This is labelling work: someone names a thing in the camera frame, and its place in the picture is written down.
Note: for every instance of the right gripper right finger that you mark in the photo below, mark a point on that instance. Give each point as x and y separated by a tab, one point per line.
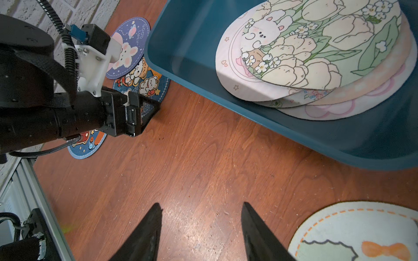
260	242

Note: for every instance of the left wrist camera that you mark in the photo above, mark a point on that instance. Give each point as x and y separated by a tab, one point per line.
97	52

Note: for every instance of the pink round bunny coaster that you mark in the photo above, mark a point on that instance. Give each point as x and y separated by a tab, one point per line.
231	70

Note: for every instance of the blue car animals coaster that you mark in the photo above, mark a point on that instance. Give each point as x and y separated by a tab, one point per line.
91	141

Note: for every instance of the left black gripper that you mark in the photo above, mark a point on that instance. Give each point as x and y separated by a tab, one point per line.
126	114

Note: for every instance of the green tulip coaster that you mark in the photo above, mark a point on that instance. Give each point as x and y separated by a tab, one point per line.
320	45

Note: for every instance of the white alpaca coaster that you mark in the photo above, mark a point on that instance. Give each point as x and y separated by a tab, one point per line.
358	231

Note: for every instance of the white butterfly coaster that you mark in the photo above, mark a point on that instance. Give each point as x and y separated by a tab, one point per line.
296	99

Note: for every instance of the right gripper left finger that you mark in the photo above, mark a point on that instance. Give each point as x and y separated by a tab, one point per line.
143	243

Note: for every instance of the teal plastic storage box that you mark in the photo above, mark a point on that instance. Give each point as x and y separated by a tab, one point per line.
182	46

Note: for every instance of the blue denim bears coaster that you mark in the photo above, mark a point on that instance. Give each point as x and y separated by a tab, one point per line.
145	81

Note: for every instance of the purple bunny coaster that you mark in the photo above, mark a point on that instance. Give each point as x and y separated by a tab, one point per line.
132	35

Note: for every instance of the pink unicorn coaster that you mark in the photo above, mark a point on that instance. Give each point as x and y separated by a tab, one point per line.
361	104

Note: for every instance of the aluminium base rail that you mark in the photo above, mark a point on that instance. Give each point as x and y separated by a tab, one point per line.
29	228

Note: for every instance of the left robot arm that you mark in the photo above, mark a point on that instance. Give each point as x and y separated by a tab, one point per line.
42	100

